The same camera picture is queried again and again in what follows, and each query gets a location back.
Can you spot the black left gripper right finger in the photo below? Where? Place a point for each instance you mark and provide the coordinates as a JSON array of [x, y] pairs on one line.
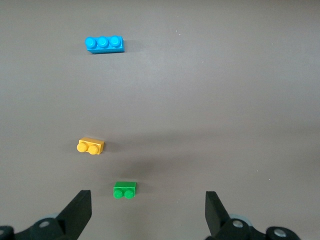
[[213, 212]]

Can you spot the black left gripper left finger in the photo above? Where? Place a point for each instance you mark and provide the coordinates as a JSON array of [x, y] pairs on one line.
[[76, 210]]

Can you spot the yellow two-stud block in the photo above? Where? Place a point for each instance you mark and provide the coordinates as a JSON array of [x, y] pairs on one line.
[[91, 146]]

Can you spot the green two-stud block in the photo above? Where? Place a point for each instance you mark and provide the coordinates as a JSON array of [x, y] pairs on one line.
[[125, 190]]

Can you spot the blue three-stud block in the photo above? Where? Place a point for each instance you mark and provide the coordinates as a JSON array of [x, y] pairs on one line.
[[105, 46]]

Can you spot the brown paper table cover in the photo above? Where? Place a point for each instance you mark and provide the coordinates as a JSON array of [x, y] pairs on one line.
[[225, 100]]

